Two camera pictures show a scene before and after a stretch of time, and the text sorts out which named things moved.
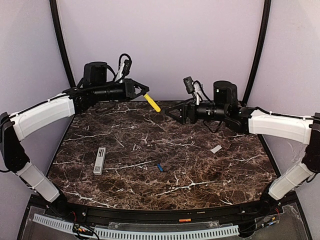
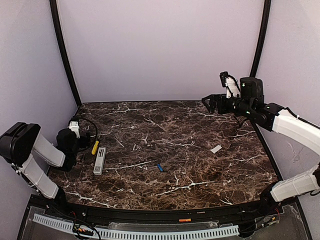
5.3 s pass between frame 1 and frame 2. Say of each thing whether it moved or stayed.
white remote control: stayed
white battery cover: stayed
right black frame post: stayed
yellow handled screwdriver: moved
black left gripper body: moved
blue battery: stayed
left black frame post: stayed
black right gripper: moved
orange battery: stayed
